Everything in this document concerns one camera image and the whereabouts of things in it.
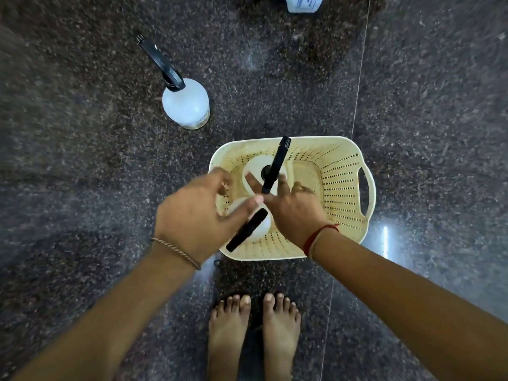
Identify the person's right foot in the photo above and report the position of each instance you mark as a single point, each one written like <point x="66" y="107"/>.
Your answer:
<point x="281" y="337"/>

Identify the red thread wristband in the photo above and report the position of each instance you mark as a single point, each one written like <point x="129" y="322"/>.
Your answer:
<point x="313" y="237"/>

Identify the white bottle with label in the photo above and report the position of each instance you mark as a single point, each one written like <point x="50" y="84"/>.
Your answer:
<point x="303" y="3"/>

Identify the person's left foot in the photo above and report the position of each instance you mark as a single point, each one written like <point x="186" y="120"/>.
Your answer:
<point x="228" y="337"/>

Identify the person's left forearm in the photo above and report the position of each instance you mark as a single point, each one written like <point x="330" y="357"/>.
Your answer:
<point x="115" y="313"/>

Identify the person's left hand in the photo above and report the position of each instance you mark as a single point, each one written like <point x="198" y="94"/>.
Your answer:
<point x="190" y="218"/>

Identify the person's foot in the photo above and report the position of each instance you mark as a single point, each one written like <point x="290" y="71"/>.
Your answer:
<point x="228" y="337"/>
<point x="281" y="337"/>

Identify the person's right hand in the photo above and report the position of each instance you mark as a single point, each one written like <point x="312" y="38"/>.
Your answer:
<point x="295" y="214"/>

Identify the cream perforated plastic basket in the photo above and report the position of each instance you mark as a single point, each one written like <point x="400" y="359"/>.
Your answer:
<point x="341" y="174"/>

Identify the person's left thumb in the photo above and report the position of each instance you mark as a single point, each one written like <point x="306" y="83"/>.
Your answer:
<point x="246" y="209"/>

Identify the white spray bottle black nozzle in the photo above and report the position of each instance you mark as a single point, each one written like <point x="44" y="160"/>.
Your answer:
<point x="277" y="158"/>
<point x="186" y="103"/>
<point x="260" y="228"/>

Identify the person's right thumb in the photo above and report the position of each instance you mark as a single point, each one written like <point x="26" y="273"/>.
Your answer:
<point x="254" y="185"/>

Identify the person's right forearm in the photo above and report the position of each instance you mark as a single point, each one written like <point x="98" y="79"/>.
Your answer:
<point x="408" y="305"/>

